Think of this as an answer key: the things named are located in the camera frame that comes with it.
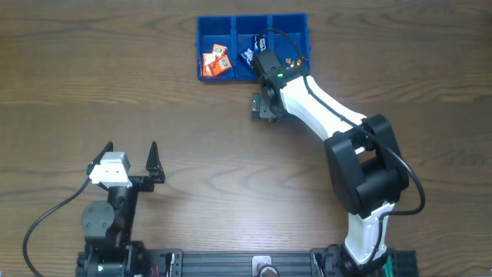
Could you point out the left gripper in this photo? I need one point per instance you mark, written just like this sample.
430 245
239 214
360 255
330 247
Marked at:
142 182

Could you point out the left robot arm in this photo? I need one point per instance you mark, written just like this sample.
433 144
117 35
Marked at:
123 215

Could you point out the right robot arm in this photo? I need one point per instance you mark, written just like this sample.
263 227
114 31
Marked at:
307 104

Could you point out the blue tray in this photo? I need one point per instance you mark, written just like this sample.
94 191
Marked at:
242 27

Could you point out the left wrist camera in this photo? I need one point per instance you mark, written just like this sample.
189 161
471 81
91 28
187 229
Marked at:
111 171

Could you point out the mounting rail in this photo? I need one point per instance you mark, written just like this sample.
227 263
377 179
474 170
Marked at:
230 263

